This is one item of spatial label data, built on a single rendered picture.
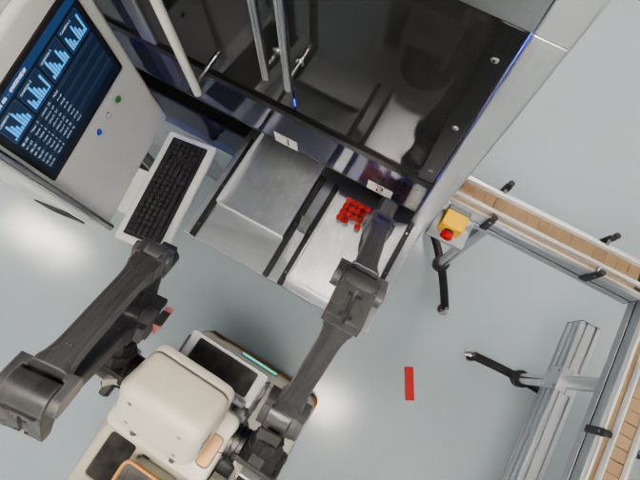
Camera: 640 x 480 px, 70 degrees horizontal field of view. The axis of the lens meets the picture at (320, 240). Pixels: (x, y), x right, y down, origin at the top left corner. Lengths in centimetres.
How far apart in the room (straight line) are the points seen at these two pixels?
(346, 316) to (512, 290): 182
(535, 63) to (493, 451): 201
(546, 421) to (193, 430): 139
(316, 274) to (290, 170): 38
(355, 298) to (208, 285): 165
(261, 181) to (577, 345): 137
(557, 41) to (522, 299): 195
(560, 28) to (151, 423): 99
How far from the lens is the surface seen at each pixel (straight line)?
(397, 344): 239
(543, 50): 79
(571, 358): 206
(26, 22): 129
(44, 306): 276
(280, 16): 91
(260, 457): 115
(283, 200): 157
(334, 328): 85
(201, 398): 104
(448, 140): 107
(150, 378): 105
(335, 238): 153
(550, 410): 202
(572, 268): 168
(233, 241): 155
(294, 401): 103
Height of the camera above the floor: 235
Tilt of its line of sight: 75 degrees down
